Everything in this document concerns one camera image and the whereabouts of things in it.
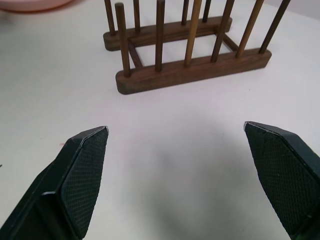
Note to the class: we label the wooden dish rack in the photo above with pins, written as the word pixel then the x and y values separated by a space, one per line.
pixel 190 50

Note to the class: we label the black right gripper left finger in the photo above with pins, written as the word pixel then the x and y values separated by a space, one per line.
pixel 75 180

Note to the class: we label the red plate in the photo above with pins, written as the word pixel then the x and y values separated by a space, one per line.
pixel 32 4

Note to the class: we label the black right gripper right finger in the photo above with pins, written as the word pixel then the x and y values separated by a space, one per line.
pixel 282 180

